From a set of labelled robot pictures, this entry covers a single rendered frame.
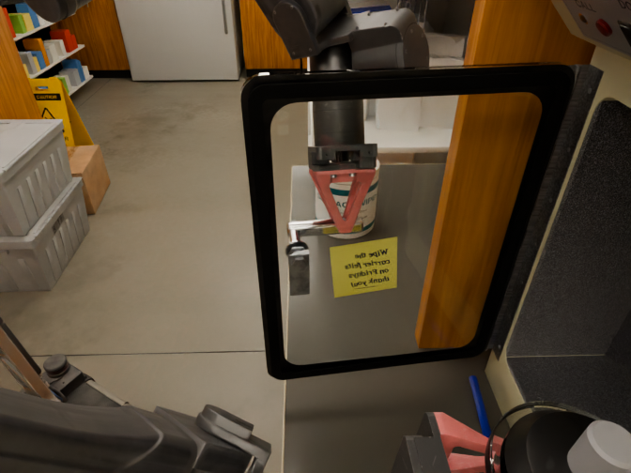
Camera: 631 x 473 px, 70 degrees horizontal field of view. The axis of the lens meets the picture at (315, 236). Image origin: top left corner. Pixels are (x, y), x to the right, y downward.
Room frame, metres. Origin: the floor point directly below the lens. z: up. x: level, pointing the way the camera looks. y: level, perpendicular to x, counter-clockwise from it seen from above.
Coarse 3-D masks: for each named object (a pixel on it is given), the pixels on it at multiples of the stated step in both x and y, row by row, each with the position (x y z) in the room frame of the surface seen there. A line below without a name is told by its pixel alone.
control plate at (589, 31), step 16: (576, 0) 0.37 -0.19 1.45; (592, 0) 0.34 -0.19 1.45; (608, 0) 0.32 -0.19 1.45; (624, 0) 0.30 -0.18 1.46; (576, 16) 0.39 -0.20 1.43; (592, 16) 0.36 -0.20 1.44; (608, 16) 0.33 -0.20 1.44; (624, 16) 0.31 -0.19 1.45; (592, 32) 0.38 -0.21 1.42; (624, 48) 0.34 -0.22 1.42
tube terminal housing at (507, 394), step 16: (592, 64) 0.43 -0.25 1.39; (608, 64) 0.40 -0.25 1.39; (624, 64) 0.38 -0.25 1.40; (608, 80) 0.40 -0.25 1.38; (624, 80) 0.38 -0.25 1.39; (608, 96) 0.39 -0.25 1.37; (624, 96) 0.37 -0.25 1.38; (592, 112) 0.40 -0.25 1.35; (560, 192) 0.41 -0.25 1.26; (544, 240) 0.40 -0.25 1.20; (528, 288) 0.40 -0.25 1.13; (496, 368) 0.41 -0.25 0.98; (496, 384) 0.39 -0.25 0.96; (512, 384) 0.36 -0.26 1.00; (512, 400) 0.35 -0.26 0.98
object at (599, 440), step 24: (528, 432) 0.16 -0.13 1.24; (552, 432) 0.16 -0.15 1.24; (576, 432) 0.16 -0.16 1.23; (600, 432) 0.14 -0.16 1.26; (624, 432) 0.14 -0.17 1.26; (504, 456) 0.15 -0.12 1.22; (528, 456) 0.14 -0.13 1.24; (552, 456) 0.14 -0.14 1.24; (576, 456) 0.14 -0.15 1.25; (600, 456) 0.13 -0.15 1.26; (624, 456) 0.13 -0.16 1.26
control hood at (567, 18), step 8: (552, 0) 0.42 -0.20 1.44; (560, 0) 0.41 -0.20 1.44; (560, 8) 0.42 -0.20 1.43; (568, 16) 0.41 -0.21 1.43; (568, 24) 0.42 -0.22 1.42; (576, 24) 0.40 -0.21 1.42; (576, 32) 0.41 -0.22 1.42; (592, 40) 0.39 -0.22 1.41; (608, 48) 0.37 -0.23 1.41; (624, 56) 0.35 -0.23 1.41
